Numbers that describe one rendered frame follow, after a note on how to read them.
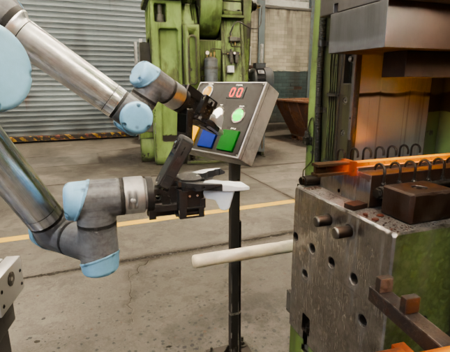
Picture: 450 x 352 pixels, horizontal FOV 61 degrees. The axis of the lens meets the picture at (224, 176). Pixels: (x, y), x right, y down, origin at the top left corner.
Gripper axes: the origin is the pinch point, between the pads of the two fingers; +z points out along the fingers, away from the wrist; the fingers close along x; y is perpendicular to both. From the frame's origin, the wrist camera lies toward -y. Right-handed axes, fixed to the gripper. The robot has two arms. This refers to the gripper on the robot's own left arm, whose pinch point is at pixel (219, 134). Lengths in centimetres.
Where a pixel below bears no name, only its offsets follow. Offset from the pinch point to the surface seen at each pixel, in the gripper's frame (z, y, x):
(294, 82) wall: 643, 392, 501
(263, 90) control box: 5.3, 19.2, -6.6
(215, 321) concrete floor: 79, -73, 36
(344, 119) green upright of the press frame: 17.0, 16.3, -31.8
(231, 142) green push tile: 4.5, -0.7, -2.5
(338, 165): -2.9, -4.6, -45.7
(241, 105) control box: 5.2, 13.1, 0.5
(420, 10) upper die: -12, 30, -57
